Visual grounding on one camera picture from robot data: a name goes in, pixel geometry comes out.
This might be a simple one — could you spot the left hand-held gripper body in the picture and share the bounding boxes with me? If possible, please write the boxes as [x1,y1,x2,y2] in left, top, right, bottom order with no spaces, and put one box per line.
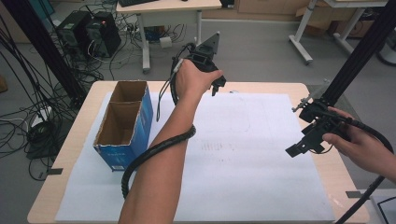
[182,31,228,90]

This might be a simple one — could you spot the white frame table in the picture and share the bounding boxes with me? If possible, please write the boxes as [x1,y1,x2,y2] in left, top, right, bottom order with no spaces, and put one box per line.
[288,0,389,65]

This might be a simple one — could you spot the black computer tower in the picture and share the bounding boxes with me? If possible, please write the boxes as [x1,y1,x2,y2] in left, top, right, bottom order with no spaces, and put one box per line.
[85,11,122,59]
[55,10,94,53]

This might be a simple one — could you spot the white board with black line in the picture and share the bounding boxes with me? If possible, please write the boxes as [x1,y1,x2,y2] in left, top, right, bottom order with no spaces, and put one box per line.
[368,188,396,224]

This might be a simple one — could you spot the brown cardboard boxes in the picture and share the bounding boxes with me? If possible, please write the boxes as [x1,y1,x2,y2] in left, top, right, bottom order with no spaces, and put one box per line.
[202,0,358,32]

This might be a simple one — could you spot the thin black cable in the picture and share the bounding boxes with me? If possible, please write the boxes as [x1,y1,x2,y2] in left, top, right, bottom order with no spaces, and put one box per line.
[155,76,174,123]

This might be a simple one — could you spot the white power strip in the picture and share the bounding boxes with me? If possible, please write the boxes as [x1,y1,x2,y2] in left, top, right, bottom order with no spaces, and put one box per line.
[30,105,53,128]

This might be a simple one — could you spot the black corrugated cable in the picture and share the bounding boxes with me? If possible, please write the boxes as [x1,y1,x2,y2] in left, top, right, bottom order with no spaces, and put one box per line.
[120,41,198,200]
[334,116,395,224]

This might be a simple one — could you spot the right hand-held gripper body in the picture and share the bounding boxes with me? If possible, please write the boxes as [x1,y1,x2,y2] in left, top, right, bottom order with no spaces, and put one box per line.
[291,79,356,154]

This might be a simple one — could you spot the black metal stand post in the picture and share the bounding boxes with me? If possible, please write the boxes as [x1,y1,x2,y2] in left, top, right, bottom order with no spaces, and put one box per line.
[2,0,88,106]
[320,0,396,106]

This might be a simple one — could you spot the tangle of black floor cables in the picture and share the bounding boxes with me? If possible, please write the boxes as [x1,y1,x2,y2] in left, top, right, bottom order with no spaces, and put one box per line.
[0,12,106,182]

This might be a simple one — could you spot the blue cardboard box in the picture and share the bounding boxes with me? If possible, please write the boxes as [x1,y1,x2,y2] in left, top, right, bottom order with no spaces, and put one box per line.
[92,79,154,173]

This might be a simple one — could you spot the black keyboard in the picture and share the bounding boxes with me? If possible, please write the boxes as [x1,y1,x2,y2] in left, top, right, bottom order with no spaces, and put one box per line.
[118,0,161,8]

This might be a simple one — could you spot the white paper sheet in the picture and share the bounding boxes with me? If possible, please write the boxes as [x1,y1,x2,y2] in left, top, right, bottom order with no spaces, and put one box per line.
[55,91,337,223]

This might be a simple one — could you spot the person's right hand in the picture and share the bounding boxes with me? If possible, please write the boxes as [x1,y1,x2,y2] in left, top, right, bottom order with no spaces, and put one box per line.
[321,105,394,180]

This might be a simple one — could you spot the person's left hand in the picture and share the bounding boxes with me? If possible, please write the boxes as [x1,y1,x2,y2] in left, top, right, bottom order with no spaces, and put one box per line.
[174,59,224,100]

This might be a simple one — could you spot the wooden desk with white legs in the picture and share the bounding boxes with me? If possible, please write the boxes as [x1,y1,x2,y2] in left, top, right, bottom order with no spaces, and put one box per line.
[115,0,223,75]

